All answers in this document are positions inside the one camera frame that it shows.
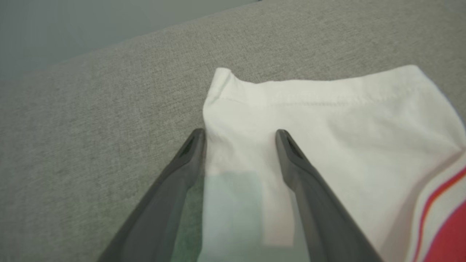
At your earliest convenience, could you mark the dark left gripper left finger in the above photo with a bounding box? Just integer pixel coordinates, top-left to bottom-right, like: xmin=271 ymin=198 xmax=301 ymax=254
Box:
xmin=98 ymin=128 xmax=207 ymax=262

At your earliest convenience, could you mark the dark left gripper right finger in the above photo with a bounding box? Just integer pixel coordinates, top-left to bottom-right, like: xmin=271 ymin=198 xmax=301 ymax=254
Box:
xmin=275 ymin=129 xmax=383 ymax=262

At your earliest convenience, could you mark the red and white t-shirt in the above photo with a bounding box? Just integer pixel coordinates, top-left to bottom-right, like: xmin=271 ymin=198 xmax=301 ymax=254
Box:
xmin=197 ymin=65 xmax=466 ymax=262

